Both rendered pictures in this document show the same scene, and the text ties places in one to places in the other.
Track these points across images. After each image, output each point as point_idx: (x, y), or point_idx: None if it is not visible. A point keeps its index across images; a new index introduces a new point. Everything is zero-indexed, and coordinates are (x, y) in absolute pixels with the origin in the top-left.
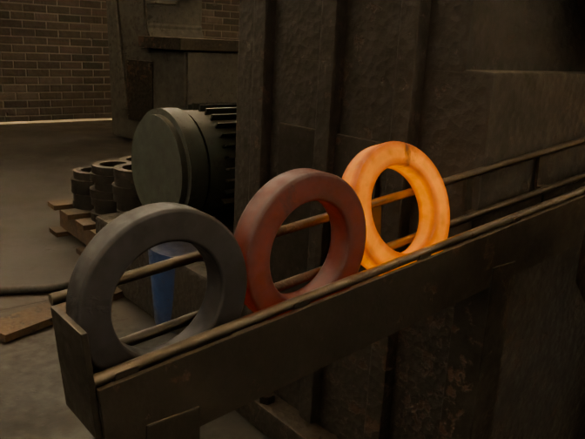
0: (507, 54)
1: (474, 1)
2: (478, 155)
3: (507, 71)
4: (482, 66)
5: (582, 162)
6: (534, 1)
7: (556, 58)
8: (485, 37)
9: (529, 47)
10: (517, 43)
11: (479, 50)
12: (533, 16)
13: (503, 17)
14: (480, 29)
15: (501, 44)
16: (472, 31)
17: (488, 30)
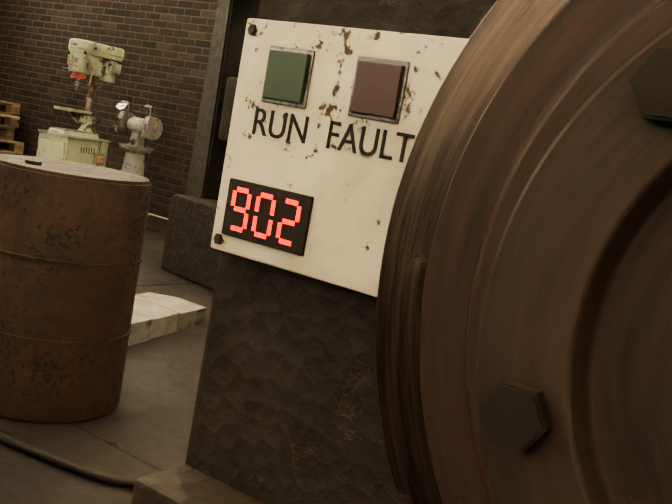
0: (288, 481)
1: (205, 344)
2: None
3: (176, 495)
4: (221, 475)
5: None
6: (375, 393)
7: None
8: (228, 421)
9: (364, 497)
10: (321, 471)
11: (213, 439)
12: (374, 429)
13: (277, 399)
14: (215, 399)
15: (273, 453)
16: (198, 398)
17: (237, 409)
